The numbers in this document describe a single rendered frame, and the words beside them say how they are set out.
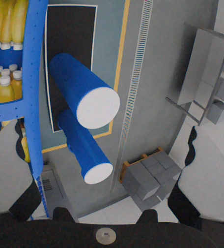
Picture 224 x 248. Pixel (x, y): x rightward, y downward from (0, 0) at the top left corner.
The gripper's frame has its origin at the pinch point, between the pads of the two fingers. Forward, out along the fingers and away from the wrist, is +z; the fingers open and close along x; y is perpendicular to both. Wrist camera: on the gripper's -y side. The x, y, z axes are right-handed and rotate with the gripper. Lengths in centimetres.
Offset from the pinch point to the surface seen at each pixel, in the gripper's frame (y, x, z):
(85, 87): 22, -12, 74
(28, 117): 21, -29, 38
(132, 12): -44, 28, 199
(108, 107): 34, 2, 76
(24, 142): 38, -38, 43
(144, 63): 26, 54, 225
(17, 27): -12, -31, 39
